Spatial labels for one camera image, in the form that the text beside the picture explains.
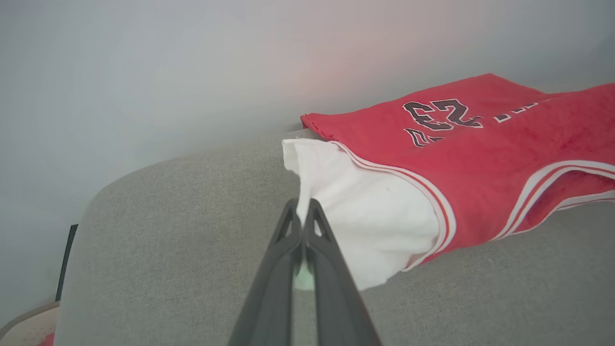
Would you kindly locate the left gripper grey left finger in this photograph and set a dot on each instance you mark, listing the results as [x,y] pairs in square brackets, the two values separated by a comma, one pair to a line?
[269,298]

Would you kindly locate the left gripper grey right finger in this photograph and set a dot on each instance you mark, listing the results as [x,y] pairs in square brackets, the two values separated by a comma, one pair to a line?
[336,298]

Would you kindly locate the red white basketball jersey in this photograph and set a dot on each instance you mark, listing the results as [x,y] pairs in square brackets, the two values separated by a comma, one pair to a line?
[432,163]

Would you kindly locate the grey fabric sofa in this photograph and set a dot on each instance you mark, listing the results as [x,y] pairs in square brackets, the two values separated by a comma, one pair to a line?
[168,240]

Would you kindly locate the thin black strip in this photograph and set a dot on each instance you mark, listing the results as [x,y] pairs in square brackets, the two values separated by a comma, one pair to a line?
[66,262]

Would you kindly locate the beige red floor mat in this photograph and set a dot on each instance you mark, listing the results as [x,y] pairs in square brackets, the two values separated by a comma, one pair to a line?
[29,329]

